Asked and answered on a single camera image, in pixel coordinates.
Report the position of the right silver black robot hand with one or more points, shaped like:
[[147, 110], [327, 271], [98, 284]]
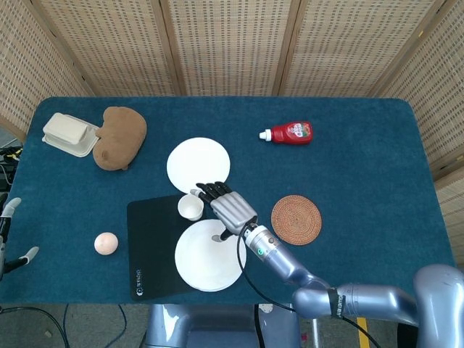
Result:
[[232, 212]]

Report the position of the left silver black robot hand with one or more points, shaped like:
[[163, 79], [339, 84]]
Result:
[[3, 250]]

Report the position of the small white paper cup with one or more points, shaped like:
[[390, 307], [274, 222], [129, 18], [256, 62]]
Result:
[[190, 207]]

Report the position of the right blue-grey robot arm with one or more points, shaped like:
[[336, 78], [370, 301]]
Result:
[[362, 295]]

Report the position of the brown round woven coaster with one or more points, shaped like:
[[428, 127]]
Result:
[[296, 220]]

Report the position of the large white paper plate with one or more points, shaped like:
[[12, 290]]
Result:
[[206, 264]]

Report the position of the small white paper plate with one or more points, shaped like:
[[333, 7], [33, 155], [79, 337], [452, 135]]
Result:
[[198, 163]]

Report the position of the black floor equipment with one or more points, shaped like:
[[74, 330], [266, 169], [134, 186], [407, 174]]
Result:
[[9, 170]]

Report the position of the black mouse pad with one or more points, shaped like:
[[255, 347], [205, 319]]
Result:
[[152, 246]]

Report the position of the red ketchup squeeze bottle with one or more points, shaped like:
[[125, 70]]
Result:
[[293, 133]]

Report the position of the pale pink egg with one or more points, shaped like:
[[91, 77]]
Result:
[[106, 243]]

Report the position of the blue-grey robot torso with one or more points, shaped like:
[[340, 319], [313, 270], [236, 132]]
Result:
[[217, 328]]

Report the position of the dark blue table cloth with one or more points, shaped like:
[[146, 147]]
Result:
[[344, 174]]

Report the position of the brown capybara plush toy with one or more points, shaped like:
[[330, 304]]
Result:
[[119, 139]]

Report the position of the beige clamshell takeout box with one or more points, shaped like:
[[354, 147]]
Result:
[[67, 132]]

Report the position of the woven bamboo folding screen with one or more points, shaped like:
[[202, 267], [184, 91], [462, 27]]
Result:
[[232, 47]]

